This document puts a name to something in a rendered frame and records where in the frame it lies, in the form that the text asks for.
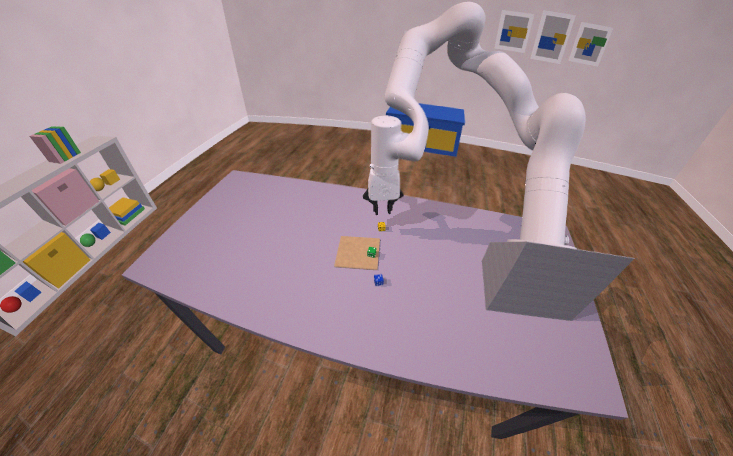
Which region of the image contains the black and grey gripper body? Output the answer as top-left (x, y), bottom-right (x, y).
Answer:
top-left (368, 168), bottom-right (400, 201)

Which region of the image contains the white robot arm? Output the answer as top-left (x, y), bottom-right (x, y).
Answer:
top-left (370, 2), bottom-right (586, 246)

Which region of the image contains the tan mat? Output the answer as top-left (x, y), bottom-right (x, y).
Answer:
top-left (334, 236), bottom-right (380, 270)

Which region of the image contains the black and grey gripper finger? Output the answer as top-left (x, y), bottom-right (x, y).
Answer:
top-left (387, 190), bottom-right (404, 214)
top-left (363, 189), bottom-right (378, 215)

